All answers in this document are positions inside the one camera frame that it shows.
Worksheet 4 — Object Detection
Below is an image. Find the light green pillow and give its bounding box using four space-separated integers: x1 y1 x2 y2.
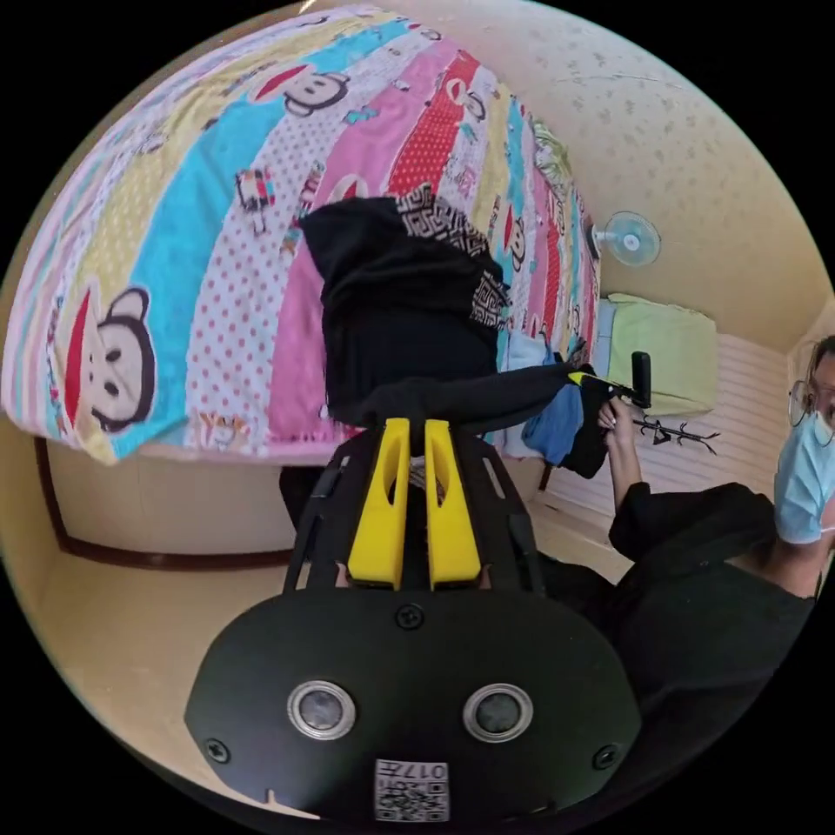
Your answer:
605 292 720 419

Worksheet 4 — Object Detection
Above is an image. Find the bed with cartoon print sheet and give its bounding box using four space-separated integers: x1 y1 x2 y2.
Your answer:
0 3 605 572

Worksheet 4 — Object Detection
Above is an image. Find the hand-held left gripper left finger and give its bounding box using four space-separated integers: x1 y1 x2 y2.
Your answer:
347 418 411 585

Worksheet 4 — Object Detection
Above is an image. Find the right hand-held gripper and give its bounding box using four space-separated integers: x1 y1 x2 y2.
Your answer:
567 370 635 411

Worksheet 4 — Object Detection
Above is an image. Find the person's right forearm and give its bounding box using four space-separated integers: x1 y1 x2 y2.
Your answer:
606 431 656 504

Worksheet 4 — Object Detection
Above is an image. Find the white wall fan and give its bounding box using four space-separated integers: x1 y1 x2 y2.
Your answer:
589 210 662 268

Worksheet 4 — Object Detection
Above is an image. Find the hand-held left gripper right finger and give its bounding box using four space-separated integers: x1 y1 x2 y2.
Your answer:
424 421 483 591

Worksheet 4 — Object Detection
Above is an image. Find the pile of clothes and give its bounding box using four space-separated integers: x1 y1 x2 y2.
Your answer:
500 324 590 465

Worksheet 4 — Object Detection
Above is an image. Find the person's body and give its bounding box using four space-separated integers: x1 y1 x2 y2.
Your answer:
534 336 835 835

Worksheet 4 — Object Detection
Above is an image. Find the black long sleeve shirt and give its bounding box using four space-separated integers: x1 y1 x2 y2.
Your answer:
298 184 609 481

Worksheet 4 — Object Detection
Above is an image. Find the person's right hand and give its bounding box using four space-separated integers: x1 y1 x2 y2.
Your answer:
597 397 634 452

